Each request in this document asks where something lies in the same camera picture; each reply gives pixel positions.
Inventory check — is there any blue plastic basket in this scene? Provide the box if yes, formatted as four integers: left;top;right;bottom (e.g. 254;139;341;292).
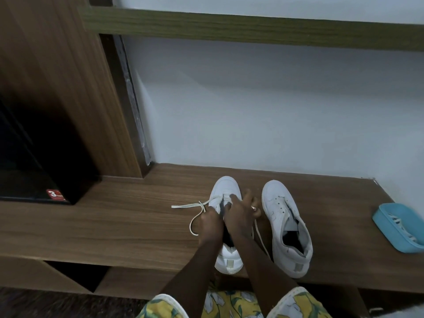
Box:
372;203;424;254

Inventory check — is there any wooden wall shelf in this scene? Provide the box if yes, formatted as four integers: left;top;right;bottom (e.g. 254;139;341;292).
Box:
78;5;424;53

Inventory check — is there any person's right forearm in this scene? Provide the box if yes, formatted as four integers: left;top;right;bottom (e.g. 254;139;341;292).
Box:
231;233;301;302

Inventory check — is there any person's left forearm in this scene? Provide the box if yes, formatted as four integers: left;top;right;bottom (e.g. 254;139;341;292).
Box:
160;236;223;305

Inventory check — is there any striped laces bundle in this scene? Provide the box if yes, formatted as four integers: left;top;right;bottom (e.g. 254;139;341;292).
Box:
386;213;418;243

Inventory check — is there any person's right hand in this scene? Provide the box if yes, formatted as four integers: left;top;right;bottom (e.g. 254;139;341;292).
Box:
223;189;262;239

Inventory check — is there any white sneaker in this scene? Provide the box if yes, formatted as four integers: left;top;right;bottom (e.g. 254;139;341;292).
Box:
208;176;244;275
261;180;314;279

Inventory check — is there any person's left hand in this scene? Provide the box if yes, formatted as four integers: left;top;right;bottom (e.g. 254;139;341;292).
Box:
198;208;225;245

